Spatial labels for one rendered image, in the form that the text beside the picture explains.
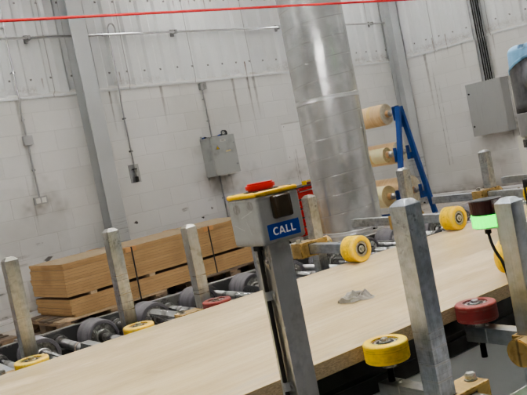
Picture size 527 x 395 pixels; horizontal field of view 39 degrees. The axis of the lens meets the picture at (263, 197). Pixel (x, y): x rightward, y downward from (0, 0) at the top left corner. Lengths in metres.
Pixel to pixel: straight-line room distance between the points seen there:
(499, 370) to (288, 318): 0.76
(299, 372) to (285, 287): 0.12
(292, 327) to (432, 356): 0.28
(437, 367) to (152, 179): 8.16
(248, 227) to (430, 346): 0.37
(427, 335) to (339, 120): 4.30
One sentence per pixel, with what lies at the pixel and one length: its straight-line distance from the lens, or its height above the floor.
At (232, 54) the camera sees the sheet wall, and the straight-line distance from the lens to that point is 10.35.
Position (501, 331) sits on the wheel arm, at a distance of 1.48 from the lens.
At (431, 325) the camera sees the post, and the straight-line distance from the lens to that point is 1.18.
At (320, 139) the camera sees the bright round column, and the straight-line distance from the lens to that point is 5.43.
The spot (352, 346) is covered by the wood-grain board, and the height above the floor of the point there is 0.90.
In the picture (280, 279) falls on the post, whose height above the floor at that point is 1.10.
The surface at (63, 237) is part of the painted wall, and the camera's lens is 8.61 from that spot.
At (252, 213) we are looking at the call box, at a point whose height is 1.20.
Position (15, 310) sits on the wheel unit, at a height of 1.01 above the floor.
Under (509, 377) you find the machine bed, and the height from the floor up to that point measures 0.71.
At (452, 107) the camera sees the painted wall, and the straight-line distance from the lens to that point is 12.25.
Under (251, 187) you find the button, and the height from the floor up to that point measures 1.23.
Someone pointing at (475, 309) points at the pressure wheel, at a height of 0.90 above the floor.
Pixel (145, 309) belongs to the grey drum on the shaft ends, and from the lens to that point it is 2.54.
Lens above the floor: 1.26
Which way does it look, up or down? 3 degrees down
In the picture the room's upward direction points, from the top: 11 degrees counter-clockwise
